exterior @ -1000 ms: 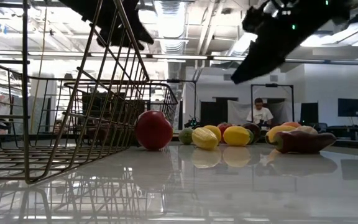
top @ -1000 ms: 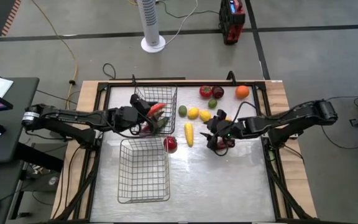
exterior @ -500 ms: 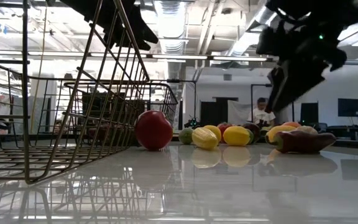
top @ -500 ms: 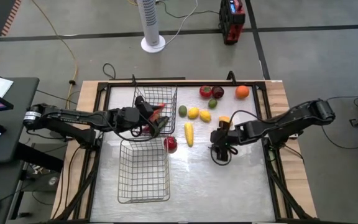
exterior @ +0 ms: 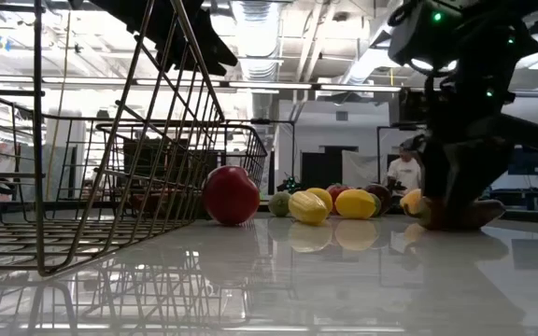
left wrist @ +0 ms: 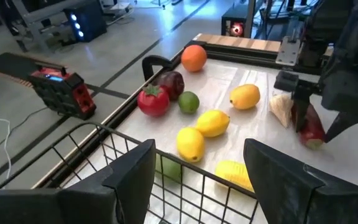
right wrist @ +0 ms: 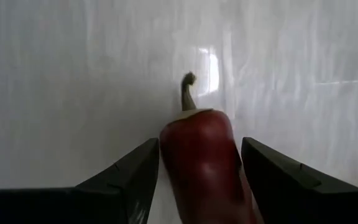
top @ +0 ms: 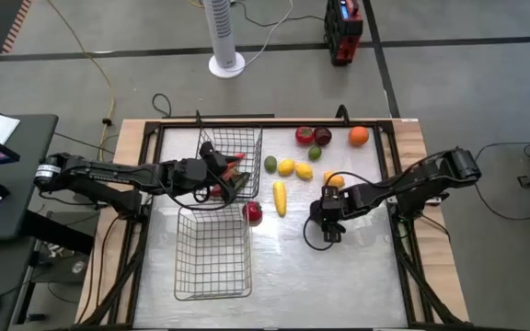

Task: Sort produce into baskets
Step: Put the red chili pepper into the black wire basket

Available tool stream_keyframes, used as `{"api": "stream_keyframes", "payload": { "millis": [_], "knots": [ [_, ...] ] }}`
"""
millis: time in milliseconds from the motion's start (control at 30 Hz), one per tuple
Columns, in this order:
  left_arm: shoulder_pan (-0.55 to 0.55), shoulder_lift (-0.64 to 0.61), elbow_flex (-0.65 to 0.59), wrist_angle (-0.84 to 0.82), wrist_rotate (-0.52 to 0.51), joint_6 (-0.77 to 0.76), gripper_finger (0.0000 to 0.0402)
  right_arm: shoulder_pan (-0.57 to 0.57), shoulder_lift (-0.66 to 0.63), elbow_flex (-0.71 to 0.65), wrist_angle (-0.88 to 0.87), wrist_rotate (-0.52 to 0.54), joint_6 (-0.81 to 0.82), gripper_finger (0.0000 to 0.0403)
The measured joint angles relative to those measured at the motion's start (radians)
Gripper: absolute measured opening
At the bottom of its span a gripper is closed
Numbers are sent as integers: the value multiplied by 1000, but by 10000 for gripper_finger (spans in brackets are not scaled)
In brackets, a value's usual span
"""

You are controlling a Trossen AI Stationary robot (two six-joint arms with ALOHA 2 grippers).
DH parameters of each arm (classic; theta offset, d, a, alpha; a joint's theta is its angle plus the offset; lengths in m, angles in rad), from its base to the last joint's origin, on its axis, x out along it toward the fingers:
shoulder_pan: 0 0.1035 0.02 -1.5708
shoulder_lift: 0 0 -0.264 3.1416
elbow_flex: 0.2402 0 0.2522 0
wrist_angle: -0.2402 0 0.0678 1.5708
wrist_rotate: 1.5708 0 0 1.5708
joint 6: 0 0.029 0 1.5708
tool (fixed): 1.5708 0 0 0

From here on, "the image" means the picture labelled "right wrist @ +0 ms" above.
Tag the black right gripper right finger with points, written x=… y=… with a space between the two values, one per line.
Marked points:
x=306 y=202

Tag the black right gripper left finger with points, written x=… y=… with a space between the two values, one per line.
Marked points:
x=73 y=208

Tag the dark red chili pepper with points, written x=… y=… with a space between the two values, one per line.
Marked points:
x=204 y=161

